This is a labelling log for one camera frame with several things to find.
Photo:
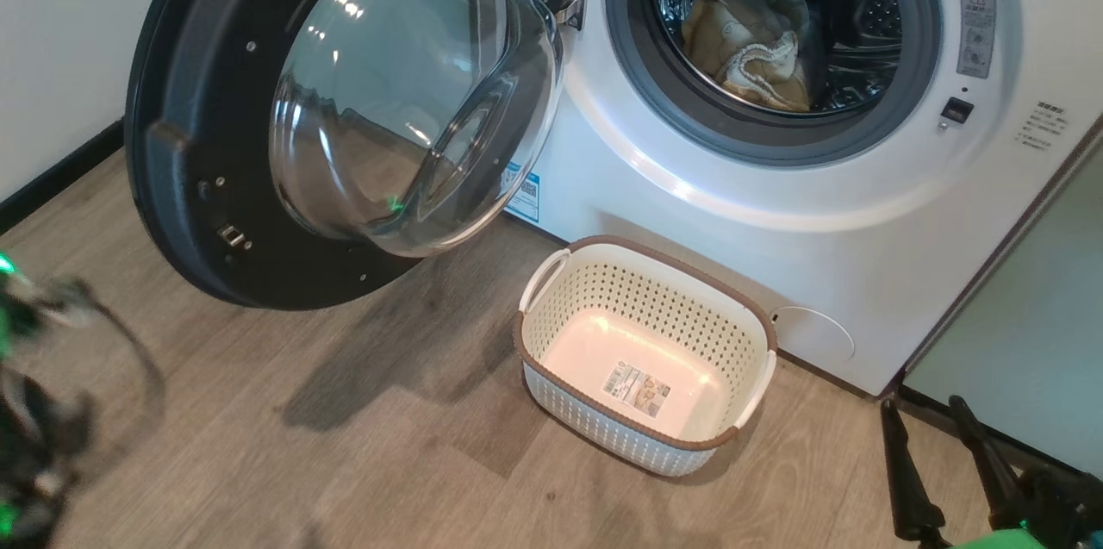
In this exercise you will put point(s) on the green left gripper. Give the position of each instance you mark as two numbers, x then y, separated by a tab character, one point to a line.
17	325

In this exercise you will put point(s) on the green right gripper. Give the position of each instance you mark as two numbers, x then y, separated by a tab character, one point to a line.
1000	540

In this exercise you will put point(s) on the black round glass washer door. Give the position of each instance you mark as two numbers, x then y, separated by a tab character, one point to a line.
215	101

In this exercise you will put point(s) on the cream yellow garment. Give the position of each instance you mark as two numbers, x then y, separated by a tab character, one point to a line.
750	58

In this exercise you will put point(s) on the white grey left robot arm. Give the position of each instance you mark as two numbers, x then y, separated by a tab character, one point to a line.
34	428

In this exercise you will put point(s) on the large pale green cabinet door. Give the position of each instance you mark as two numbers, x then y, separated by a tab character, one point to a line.
1034	342

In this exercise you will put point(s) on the white front-load washing machine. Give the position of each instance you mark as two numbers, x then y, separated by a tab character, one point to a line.
775	256

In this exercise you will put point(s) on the basket product label sticker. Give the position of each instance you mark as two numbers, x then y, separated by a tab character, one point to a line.
636	389

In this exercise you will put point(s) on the white perforated basket brown rim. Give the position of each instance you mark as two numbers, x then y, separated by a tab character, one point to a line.
646	308

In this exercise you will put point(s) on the black door latch slot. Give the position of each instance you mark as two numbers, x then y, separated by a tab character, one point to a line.
957	110

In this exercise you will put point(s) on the grey rubber door seal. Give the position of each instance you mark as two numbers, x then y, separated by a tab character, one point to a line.
922	58

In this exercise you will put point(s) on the steel washing drum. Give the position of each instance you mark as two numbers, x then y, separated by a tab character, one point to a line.
862	32

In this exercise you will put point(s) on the round white filter cover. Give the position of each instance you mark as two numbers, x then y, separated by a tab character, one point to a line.
814	335

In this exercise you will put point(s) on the grey warning sticker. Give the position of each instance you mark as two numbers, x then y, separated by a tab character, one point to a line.
976	32

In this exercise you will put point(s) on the blue energy label sticker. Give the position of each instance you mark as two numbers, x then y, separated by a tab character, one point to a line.
523	191

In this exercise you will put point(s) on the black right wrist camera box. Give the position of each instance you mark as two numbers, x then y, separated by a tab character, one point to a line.
1068	506

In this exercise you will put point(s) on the black wall baseboard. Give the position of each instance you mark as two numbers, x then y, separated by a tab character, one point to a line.
60	178

